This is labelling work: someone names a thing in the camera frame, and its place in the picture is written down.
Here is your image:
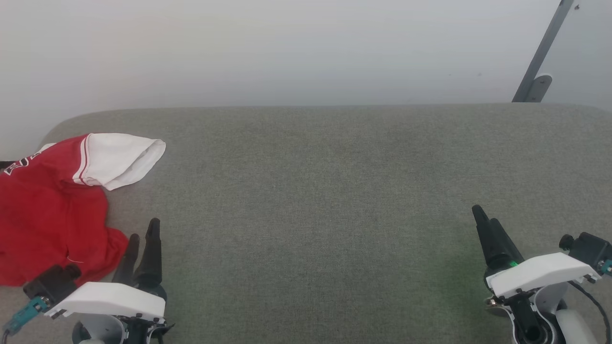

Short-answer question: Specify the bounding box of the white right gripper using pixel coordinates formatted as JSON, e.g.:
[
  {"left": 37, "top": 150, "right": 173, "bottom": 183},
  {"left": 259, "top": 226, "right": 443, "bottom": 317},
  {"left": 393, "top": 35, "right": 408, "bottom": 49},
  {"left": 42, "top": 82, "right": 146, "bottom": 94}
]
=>
[{"left": 472, "top": 205, "right": 601, "bottom": 344}]

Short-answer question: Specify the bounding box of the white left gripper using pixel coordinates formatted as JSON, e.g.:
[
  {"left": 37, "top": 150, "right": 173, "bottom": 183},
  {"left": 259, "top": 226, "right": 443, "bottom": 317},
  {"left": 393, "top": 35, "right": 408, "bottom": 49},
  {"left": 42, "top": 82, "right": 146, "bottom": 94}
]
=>
[{"left": 45, "top": 218, "right": 174, "bottom": 344}]

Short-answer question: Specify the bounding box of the red Bulls basketball jersey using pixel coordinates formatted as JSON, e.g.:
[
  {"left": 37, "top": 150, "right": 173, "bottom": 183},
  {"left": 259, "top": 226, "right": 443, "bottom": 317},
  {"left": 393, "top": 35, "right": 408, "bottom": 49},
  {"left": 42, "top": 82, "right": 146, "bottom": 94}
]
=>
[{"left": 0, "top": 133, "right": 166, "bottom": 287}]

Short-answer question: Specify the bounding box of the grey metal pole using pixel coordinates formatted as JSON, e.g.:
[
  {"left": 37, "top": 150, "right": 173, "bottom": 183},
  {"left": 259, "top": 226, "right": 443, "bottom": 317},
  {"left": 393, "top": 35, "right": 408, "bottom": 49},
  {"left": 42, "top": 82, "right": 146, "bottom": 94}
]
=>
[{"left": 512, "top": 0, "right": 574, "bottom": 103}]

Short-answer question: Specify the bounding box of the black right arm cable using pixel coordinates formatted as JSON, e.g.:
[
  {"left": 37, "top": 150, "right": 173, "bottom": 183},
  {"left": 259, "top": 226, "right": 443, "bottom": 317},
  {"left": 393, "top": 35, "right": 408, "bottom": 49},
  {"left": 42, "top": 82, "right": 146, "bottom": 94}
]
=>
[{"left": 568, "top": 280, "right": 612, "bottom": 344}]

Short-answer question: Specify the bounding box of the white pole bracket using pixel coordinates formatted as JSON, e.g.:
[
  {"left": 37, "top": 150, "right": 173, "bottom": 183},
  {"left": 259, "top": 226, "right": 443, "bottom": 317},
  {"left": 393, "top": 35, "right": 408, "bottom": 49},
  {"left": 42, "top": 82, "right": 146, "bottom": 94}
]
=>
[{"left": 528, "top": 74, "right": 553, "bottom": 103}]

